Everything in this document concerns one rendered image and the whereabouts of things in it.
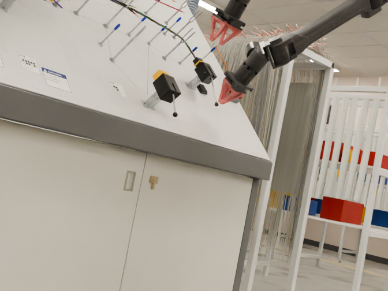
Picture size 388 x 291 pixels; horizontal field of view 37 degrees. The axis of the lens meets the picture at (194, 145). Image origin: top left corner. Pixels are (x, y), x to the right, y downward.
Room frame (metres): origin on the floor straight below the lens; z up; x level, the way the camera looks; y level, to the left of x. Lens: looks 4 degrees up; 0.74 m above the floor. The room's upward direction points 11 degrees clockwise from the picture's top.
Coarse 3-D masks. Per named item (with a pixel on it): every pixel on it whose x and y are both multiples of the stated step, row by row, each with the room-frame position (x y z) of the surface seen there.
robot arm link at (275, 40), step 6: (276, 36) 1.71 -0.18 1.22; (252, 42) 1.80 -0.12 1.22; (258, 42) 1.81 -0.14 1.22; (264, 42) 1.73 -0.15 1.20; (270, 42) 1.70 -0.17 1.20; (276, 42) 1.70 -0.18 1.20; (246, 48) 1.81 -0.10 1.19; (252, 48) 1.77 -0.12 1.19; (264, 48) 1.77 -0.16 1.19; (246, 54) 1.79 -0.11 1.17; (270, 60) 1.73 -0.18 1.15; (276, 66) 1.74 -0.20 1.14
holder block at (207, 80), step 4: (200, 64) 1.84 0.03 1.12; (204, 64) 1.83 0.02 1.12; (208, 64) 1.86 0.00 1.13; (196, 68) 1.85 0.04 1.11; (200, 68) 1.84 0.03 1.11; (204, 68) 1.83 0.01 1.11; (208, 68) 1.84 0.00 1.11; (196, 72) 1.85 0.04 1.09; (200, 72) 1.84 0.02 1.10; (204, 72) 1.83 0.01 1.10; (208, 72) 1.82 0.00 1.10; (212, 72) 1.84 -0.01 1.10; (200, 76) 1.84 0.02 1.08; (204, 76) 1.83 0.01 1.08; (208, 76) 1.82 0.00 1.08; (212, 76) 1.84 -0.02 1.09; (216, 76) 1.85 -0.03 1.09; (200, 80) 1.84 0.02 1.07; (204, 80) 1.83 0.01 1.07; (208, 80) 1.84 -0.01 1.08
